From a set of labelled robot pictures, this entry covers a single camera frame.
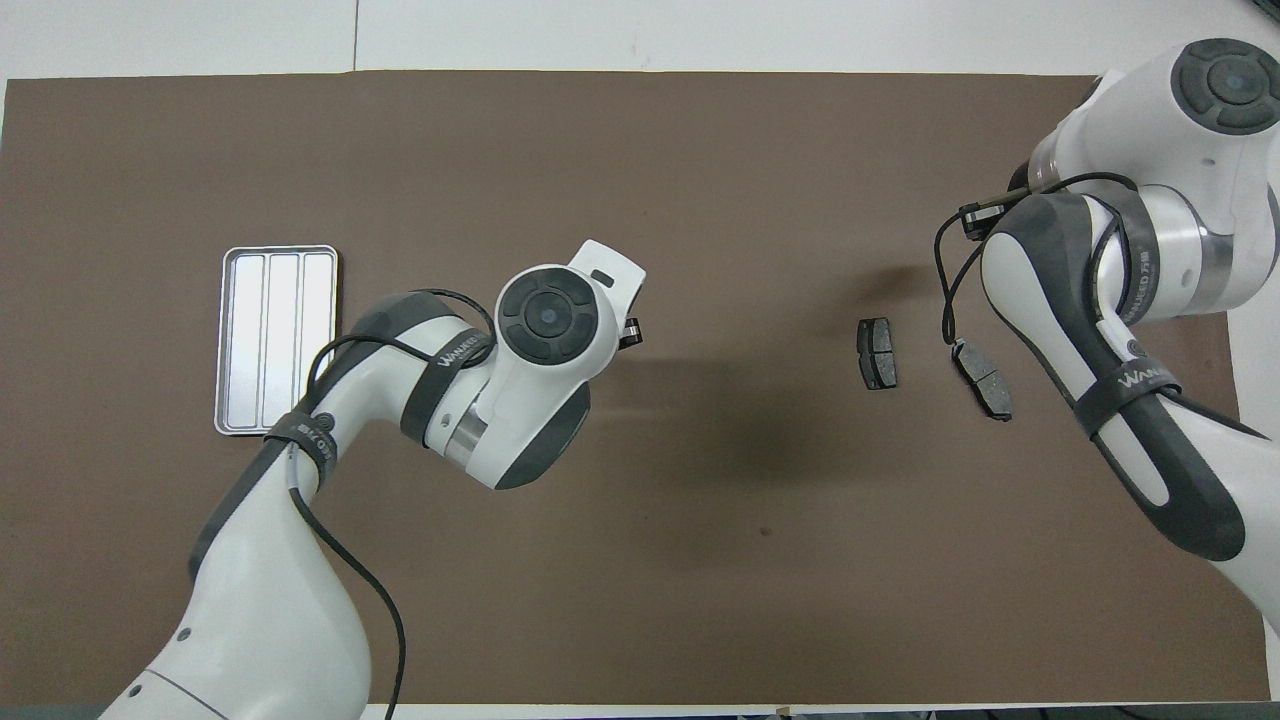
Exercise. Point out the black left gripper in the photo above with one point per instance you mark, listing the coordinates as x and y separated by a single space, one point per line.
631 335

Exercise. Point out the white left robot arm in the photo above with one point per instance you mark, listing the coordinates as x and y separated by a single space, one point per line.
270 600

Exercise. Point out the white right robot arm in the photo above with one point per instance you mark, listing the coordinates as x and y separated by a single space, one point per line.
1180 230

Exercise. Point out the silver metal tray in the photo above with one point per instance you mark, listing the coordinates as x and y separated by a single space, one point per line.
250 340

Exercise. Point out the brown table mat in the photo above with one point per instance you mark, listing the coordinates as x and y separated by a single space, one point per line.
700 150

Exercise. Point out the rectangular dark brake pad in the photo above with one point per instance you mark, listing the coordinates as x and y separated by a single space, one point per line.
877 353

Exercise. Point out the curved dark brake pad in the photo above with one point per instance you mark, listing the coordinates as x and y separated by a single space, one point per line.
985 380

